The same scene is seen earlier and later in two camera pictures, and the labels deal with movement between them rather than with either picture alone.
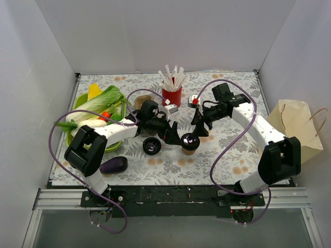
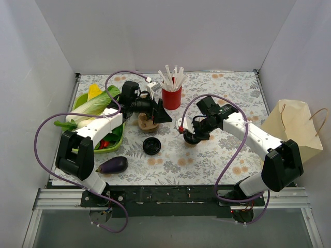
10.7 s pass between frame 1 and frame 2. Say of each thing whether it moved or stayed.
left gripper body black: moved
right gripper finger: moved
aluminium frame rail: stayed
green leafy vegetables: stayed
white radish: stayed
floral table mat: stayed
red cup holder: stayed
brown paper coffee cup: moved
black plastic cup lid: moved
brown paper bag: stayed
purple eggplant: stayed
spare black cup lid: stayed
